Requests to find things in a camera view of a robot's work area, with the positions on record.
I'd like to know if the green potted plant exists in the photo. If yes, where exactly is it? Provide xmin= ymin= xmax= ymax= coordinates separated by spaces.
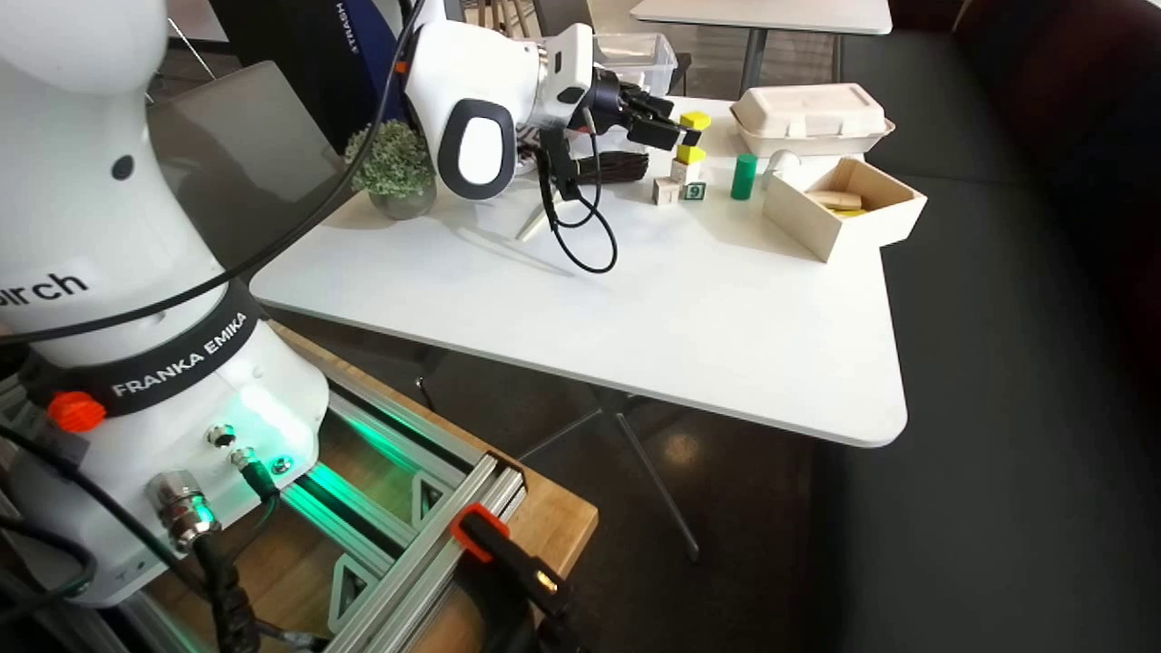
xmin=341 ymin=115 xmax=441 ymax=222

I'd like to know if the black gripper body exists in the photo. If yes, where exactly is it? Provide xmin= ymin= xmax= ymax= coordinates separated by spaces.
xmin=587 ymin=67 xmax=646 ymax=142

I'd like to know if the wooden piece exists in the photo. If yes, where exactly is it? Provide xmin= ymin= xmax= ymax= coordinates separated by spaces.
xmin=804 ymin=183 xmax=867 ymax=216

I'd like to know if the grey chair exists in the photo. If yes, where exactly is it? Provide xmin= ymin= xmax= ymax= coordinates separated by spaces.
xmin=143 ymin=56 xmax=366 ymax=264

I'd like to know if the aluminium profile frame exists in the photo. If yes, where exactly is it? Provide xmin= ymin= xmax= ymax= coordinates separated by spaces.
xmin=277 ymin=384 xmax=531 ymax=653

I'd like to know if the white foam clamshell container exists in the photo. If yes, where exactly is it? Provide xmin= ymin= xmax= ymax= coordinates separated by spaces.
xmin=727 ymin=79 xmax=900 ymax=160

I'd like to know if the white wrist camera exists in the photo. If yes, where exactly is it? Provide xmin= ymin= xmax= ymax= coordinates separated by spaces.
xmin=538 ymin=20 xmax=600 ymax=130

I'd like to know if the white background table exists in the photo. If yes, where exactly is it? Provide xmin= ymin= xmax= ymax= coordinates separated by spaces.
xmin=629 ymin=0 xmax=900 ymax=86

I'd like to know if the clear plastic bin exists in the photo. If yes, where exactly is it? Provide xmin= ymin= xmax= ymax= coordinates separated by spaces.
xmin=591 ymin=30 xmax=683 ymax=101

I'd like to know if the dark woven basket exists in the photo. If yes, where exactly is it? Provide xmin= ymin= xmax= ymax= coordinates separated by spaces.
xmin=573 ymin=149 xmax=652 ymax=188

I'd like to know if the orange round knob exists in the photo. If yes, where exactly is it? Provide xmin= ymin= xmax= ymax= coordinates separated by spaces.
xmin=44 ymin=386 xmax=110 ymax=438

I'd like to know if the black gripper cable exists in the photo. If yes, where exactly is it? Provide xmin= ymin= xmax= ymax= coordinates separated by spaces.
xmin=0 ymin=0 xmax=623 ymax=349

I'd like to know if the thin black base cable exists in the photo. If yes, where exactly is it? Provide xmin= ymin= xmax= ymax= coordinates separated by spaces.
xmin=0 ymin=357 xmax=160 ymax=653

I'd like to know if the green cylinder block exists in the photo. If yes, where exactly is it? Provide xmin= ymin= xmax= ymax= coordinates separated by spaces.
xmin=729 ymin=149 xmax=763 ymax=204

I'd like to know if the thick black base cable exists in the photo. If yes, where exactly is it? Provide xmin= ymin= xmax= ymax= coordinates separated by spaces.
xmin=191 ymin=530 xmax=266 ymax=653

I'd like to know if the dark blue cabinet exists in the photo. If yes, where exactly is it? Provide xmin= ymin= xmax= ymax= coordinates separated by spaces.
xmin=210 ymin=0 xmax=421 ymax=155

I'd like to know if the wooden base board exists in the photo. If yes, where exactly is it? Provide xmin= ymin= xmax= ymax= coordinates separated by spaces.
xmin=155 ymin=320 xmax=604 ymax=653

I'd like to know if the metal table leg frame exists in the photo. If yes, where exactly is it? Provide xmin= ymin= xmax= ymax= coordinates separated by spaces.
xmin=519 ymin=396 xmax=705 ymax=559

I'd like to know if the light wooden box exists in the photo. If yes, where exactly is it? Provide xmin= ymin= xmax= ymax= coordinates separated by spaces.
xmin=760 ymin=155 xmax=932 ymax=264

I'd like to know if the orange black clamp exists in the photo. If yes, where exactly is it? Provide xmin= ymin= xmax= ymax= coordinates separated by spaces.
xmin=449 ymin=501 xmax=584 ymax=653

